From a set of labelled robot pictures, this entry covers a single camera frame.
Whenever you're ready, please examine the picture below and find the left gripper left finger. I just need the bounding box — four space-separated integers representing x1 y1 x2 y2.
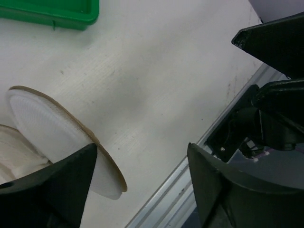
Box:
0 144 97 228

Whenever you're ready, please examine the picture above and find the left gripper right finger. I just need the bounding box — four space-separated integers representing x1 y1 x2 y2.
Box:
187 143 304 228

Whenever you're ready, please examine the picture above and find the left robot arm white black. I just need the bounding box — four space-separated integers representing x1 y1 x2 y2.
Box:
0 8 281 228

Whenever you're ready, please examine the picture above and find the green plastic tray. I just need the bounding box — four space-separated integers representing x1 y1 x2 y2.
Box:
0 0 100 31

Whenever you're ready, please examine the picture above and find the aluminium rail frame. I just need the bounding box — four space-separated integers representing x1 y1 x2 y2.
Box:
123 64 288 228

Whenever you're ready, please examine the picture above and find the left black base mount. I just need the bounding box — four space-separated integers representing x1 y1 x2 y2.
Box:
204 84 274 164

